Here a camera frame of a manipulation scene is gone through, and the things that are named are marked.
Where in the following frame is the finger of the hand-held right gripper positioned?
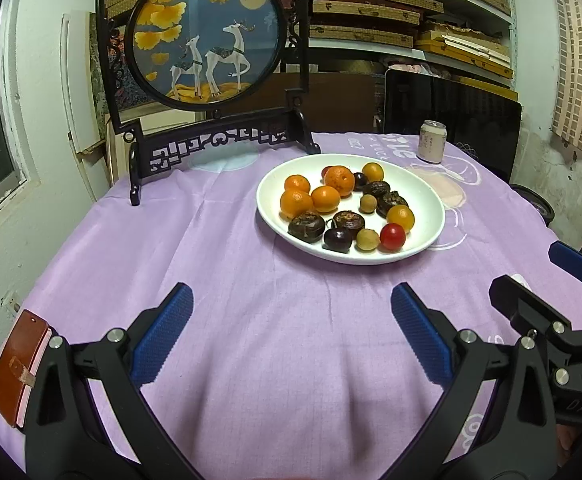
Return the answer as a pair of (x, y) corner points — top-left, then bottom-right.
(488, 274), (572, 341)
(548, 241), (582, 291)

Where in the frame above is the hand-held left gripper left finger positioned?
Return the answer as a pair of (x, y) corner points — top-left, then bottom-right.
(21, 282), (194, 480)

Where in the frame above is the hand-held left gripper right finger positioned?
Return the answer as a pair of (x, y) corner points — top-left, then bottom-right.
(390, 282), (562, 480)

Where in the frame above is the dark purple mangosteen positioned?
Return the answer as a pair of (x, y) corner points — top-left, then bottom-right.
(376, 191), (410, 218)
(332, 210), (365, 232)

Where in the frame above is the white oval plate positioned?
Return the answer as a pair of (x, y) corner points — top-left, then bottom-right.
(256, 153), (446, 265)

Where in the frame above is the small orange tomato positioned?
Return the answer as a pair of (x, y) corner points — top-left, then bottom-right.
(311, 185), (341, 213)

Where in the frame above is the orange mandarin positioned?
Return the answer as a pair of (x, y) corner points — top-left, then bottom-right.
(283, 174), (312, 195)
(325, 165), (356, 197)
(279, 189), (314, 217)

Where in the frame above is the black round object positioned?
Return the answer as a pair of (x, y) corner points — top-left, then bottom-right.
(511, 184), (556, 226)

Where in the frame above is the purple printed tablecloth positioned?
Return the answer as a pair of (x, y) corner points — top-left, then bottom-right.
(0, 131), (582, 480)

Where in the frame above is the brown leather notebook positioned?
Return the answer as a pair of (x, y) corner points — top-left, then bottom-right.
(0, 309), (52, 430)

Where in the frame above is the pale drink can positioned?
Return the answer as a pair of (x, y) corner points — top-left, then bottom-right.
(417, 120), (446, 163)

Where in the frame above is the black flat panel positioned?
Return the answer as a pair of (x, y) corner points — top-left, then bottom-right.
(383, 67), (522, 183)

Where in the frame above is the brown wooden board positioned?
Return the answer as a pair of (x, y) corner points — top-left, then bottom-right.
(276, 72), (387, 133)

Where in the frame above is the white framed board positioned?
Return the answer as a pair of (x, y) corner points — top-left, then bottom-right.
(60, 10), (117, 201)

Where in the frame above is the pink cloth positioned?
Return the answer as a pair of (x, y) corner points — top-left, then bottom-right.
(386, 59), (442, 77)

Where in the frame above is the white metal shelf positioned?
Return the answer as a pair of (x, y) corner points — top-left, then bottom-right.
(316, 0), (519, 91)

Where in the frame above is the round deer painting table screen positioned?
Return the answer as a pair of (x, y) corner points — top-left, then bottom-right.
(95, 0), (322, 207)

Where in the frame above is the white wall outlet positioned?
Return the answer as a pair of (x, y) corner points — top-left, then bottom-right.
(0, 290), (22, 318)

